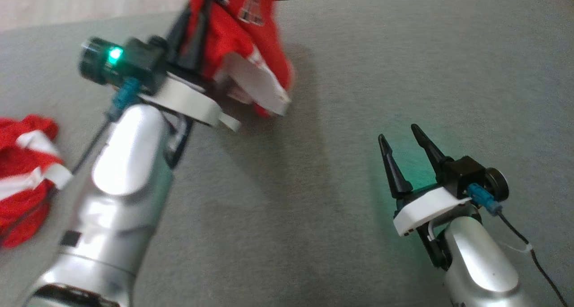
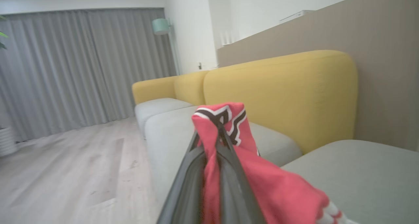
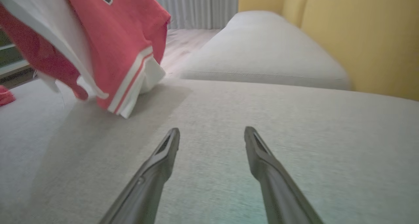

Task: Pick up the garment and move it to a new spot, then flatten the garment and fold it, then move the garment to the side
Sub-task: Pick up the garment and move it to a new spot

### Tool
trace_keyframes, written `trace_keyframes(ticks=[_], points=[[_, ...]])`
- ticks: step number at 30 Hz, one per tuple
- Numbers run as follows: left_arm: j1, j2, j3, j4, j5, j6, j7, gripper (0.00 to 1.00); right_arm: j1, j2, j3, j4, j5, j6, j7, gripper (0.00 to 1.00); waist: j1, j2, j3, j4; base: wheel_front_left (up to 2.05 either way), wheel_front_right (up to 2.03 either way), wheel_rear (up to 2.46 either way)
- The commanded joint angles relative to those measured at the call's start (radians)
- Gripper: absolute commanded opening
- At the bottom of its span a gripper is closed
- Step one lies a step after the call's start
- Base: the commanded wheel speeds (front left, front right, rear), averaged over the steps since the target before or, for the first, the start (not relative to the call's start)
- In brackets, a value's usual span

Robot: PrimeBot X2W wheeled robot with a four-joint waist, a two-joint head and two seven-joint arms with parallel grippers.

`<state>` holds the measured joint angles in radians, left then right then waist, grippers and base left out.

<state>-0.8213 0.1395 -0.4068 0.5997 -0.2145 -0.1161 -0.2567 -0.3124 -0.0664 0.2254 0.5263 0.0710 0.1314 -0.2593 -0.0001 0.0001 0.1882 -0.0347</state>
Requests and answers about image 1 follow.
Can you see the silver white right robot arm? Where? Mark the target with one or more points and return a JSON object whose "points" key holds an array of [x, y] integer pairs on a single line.
{"points": [[480, 262]]}

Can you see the grey fabric sofa ottoman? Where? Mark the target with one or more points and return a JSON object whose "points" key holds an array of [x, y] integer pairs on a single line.
{"points": [[336, 186]]}

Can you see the red shorts with white stripe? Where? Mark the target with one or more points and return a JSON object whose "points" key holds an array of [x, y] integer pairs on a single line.
{"points": [[264, 51], [22, 208]]}

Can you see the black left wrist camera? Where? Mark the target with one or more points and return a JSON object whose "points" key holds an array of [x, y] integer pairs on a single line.
{"points": [[134, 60]]}

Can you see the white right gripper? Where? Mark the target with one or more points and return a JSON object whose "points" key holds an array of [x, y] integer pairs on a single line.
{"points": [[426, 206]]}

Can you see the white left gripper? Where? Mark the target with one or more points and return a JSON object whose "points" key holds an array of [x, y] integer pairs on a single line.
{"points": [[188, 98]]}

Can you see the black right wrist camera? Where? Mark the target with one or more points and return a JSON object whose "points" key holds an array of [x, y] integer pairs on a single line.
{"points": [[471, 172]]}

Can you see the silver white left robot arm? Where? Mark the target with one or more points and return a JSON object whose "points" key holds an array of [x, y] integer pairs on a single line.
{"points": [[121, 163]]}

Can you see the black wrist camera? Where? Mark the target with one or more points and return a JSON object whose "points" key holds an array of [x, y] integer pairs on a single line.
{"points": [[471, 172], [134, 60]]}

